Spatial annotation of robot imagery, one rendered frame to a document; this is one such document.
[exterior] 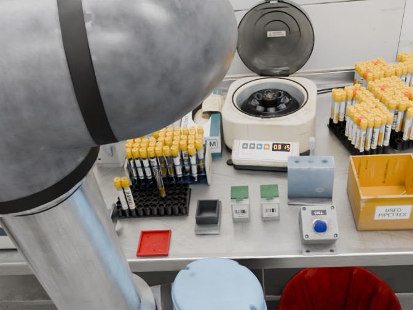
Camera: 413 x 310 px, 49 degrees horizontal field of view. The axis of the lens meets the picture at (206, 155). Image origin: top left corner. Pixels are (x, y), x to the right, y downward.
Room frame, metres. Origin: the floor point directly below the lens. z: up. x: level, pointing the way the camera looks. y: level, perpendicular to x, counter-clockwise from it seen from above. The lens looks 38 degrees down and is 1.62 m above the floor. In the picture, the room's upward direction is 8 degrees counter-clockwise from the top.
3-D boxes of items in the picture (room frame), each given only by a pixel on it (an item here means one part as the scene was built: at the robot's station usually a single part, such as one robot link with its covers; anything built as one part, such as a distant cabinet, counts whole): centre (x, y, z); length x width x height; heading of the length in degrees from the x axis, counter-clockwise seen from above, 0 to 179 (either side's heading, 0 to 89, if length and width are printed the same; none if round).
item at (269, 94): (1.01, -0.19, 0.97); 0.15 x 0.15 x 0.07
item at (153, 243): (0.66, 0.14, 0.88); 0.07 x 0.07 x 0.01; 82
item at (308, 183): (0.75, -0.22, 0.92); 0.10 x 0.07 x 0.10; 77
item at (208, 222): (0.72, 0.02, 0.89); 0.09 x 0.05 x 0.04; 170
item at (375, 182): (0.67, -0.37, 0.93); 0.13 x 0.13 x 0.10; 81
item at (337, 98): (0.98, -0.36, 0.94); 0.02 x 0.02 x 0.11
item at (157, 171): (0.79, 0.12, 0.93); 0.01 x 0.01 x 0.10
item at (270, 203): (0.71, -0.12, 0.91); 0.05 x 0.04 x 0.07; 172
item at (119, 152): (0.76, 0.19, 1.08); 0.05 x 0.04 x 0.06; 168
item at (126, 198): (0.79, 0.14, 0.93); 0.17 x 0.09 x 0.11; 82
